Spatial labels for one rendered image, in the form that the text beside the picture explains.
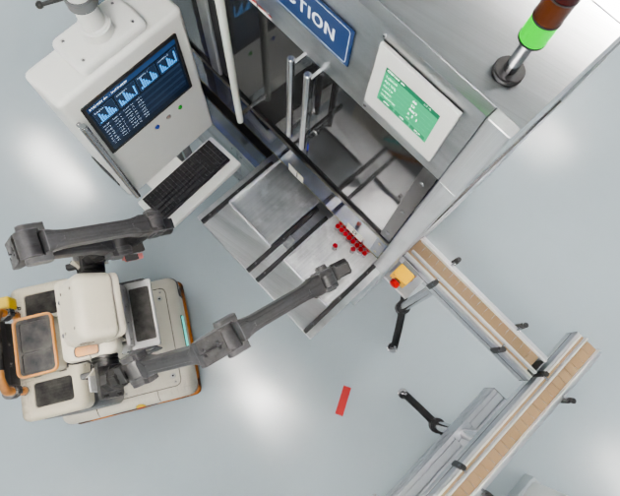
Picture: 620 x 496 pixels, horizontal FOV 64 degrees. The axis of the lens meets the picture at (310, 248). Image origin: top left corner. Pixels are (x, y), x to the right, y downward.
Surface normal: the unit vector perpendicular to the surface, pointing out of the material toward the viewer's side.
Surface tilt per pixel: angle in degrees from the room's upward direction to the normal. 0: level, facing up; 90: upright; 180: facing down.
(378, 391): 0
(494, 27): 0
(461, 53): 0
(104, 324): 42
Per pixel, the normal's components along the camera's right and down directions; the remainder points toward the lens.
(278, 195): 0.05, -0.25
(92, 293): 0.69, -0.34
